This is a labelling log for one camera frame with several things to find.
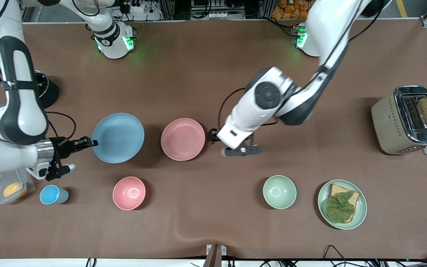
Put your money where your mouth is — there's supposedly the pink shallow bowl plate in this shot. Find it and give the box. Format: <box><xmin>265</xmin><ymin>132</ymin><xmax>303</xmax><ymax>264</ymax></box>
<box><xmin>160</xmin><ymin>118</ymin><xmax>206</xmax><ymax>162</ymax></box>

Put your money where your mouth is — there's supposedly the blue shallow bowl plate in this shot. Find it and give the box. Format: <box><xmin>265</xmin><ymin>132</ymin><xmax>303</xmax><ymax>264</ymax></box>
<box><xmin>92</xmin><ymin>113</ymin><xmax>145</xmax><ymax>164</ymax></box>

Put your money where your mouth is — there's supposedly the blue plastic cup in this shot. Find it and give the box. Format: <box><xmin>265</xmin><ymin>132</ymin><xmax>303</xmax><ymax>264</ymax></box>
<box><xmin>39</xmin><ymin>185</ymin><xmax>69</xmax><ymax>205</ymax></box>

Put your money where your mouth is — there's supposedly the pink deep bowl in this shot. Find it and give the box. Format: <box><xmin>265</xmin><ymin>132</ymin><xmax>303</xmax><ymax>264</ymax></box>
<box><xmin>112</xmin><ymin>176</ymin><xmax>146</xmax><ymax>211</ymax></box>

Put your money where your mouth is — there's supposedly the green deep bowl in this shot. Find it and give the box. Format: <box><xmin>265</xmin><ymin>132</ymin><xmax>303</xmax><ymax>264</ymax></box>
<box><xmin>262</xmin><ymin>175</ymin><xmax>297</xmax><ymax>210</ymax></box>

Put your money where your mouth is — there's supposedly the toast slice with crust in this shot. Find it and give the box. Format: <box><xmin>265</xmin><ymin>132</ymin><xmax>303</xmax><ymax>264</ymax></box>
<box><xmin>328</xmin><ymin>184</ymin><xmax>360</xmax><ymax>223</ymax></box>

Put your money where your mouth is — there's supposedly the white power strip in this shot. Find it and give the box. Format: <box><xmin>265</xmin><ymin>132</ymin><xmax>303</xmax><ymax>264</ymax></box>
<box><xmin>124</xmin><ymin>1</ymin><xmax>148</xmax><ymax>14</ymax></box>

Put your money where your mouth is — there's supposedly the green lettuce leaf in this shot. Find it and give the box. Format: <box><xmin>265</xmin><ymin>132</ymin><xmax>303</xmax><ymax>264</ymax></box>
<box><xmin>326</xmin><ymin>191</ymin><xmax>355</xmax><ymax>224</ymax></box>

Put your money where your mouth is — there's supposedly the bag of orange buns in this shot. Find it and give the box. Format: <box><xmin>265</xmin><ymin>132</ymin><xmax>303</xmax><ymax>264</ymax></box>
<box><xmin>272</xmin><ymin>0</ymin><xmax>312</xmax><ymax>20</ymax></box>

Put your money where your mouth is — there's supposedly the green shallow plate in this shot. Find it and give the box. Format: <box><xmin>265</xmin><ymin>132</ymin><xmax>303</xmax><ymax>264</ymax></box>
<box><xmin>318</xmin><ymin>179</ymin><xmax>367</xmax><ymax>230</ymax></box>

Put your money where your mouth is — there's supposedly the beige and chrome toaster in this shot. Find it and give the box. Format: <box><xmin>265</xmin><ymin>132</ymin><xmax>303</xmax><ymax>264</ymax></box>
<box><xmin>371</xmin><ymin>86</ymin><xmax>427</xmax><ymax>156</ymax></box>

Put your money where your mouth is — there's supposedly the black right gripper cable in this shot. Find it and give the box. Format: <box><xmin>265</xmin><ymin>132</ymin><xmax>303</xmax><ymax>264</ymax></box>
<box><xmin>45</xmin><ymin>111</ymin><xmax>77</xmax><ymax>141</ymax></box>

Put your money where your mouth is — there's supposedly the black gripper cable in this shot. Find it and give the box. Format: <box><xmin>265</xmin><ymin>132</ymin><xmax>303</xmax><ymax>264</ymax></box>
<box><xmin>218</xmin><ymin>87</ymin><xmax>246</xmax><ymax>130</ymax></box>
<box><xmin>45</xmin><ymin>111</ymin><xmax>77</xmax><ymax>141</ymax></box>

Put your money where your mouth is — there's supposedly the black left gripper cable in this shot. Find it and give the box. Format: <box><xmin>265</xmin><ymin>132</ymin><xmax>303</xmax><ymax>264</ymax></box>
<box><xmin>218</xmin><ymin>87</ymin><xmax>246</xmax><ymax>130</ymax></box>

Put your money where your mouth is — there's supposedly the metal bracket at table edge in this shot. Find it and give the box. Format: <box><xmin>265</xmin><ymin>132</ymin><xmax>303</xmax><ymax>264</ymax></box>
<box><xmin>203</xmin><ymin>244</ymin><xmax>227</xmax><ymax>267</ymax></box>

